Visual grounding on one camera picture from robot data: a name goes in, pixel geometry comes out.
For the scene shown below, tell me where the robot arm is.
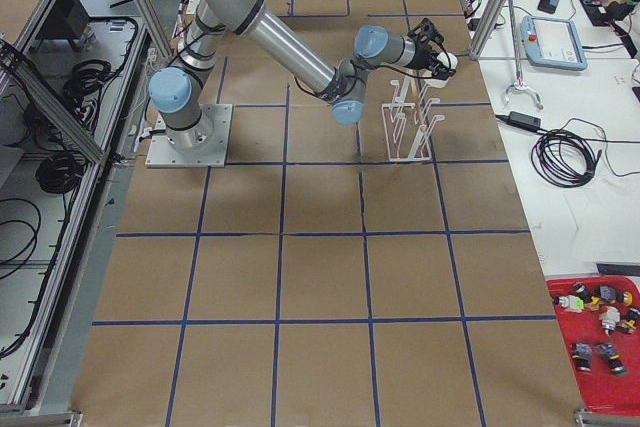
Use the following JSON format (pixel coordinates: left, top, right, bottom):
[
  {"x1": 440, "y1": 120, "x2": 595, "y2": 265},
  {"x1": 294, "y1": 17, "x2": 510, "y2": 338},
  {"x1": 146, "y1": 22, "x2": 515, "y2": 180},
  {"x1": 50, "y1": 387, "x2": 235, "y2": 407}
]
[{"x1": 149, "y1": 0, "x2": 457, "y2": 153}]

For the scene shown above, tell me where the white wire cup rack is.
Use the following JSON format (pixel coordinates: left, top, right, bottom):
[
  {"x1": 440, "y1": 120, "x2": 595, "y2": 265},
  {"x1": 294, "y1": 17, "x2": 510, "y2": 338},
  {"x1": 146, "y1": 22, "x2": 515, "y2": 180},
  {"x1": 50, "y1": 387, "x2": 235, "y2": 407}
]
[{"x1": 381, "y1": 75, "x2": 446, "y2": 163}]

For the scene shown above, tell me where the black smartphone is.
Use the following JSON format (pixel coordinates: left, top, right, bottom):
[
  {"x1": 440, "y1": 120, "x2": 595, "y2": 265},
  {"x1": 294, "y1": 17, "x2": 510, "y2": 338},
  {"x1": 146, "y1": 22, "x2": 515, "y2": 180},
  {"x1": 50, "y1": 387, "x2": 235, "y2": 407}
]
[{"x1": 537, "y1": 0, "x2": 560, "y2": 14}]

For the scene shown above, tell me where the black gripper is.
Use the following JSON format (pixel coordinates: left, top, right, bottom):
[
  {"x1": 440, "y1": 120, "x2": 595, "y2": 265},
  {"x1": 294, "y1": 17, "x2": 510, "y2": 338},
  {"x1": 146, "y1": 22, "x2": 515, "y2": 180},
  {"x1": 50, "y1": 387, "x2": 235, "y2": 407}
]
[{"x1": 412, "y1": 44, "x2": 445, "y2": 73}]

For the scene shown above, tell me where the red parts tray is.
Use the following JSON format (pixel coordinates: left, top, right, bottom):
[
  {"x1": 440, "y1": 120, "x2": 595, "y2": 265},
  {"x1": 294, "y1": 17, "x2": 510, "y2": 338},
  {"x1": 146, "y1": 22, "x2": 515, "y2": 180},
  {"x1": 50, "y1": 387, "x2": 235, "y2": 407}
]
[{"x1": 547, "y1": 275, "x2": 639, "y2": 417}]

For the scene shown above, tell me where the black power adapter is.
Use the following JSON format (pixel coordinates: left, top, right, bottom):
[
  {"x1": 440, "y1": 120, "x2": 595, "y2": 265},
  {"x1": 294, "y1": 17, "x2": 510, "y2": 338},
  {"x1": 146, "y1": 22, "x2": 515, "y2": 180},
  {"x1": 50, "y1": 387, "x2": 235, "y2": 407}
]
[{"x1": 507, "y1": 111, "x2": 541, "y2": 132}]

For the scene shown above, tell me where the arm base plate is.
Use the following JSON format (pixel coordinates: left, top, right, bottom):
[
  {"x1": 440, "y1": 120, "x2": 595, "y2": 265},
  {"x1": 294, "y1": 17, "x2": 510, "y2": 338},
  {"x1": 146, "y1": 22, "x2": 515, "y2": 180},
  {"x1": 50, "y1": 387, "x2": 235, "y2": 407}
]
[{"x1": 146, "y1": 104, "x2": 233, "y2": 168}]

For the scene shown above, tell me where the teach pendant tablet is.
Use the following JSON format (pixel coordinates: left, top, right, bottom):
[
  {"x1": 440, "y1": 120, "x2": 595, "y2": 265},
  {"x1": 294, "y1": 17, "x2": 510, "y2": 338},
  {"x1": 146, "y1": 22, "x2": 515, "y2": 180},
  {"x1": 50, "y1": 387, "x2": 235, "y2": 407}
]
[{"x1": 520, "y1": 15, "x2": 588, "y2": 71}]

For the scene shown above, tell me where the coiled black cable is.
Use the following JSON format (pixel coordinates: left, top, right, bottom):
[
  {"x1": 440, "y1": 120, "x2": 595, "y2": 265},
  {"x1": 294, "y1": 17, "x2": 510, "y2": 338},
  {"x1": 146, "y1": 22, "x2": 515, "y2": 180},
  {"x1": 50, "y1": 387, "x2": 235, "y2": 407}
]
[{"x1": 530, "y1": 118, "x2": 608, "y2": 190}]

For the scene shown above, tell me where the grabber reach tool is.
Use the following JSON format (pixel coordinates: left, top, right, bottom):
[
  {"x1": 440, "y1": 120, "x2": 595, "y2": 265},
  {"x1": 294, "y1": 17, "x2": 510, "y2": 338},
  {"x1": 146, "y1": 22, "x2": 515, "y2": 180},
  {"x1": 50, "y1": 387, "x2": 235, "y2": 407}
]
[{"x1": 501, "y1": 0, "x2": 544, "y2": 111}]

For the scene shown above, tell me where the white ikea cup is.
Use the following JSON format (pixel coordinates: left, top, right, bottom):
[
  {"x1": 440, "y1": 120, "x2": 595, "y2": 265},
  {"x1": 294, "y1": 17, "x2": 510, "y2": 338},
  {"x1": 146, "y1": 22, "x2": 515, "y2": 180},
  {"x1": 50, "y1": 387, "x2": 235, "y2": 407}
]
[{"x1": 428, "y1": 51, "x2": 458, "y2": 88}]

